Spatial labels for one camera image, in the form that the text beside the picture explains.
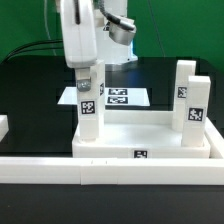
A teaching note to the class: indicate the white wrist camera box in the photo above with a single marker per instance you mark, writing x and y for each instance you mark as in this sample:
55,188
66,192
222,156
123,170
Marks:
124,32

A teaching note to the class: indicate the white left fence bar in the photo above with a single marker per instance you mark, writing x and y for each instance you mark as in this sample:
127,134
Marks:
3,126

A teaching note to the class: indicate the white right fence bar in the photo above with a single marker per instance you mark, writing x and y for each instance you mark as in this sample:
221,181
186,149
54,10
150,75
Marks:
215,139

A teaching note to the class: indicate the fiducial marker sheet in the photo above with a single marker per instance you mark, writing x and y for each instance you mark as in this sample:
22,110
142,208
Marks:
113,96

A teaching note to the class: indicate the white desk top tray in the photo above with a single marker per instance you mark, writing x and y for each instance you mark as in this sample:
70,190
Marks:
138,134

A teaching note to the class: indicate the white fence bar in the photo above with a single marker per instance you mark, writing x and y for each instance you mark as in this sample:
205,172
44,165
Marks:
215,139
91,171
3,126

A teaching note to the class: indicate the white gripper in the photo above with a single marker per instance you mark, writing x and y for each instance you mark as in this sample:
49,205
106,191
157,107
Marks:
79,39

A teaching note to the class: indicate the white front fence bar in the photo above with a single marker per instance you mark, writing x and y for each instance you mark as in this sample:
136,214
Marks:
91,171

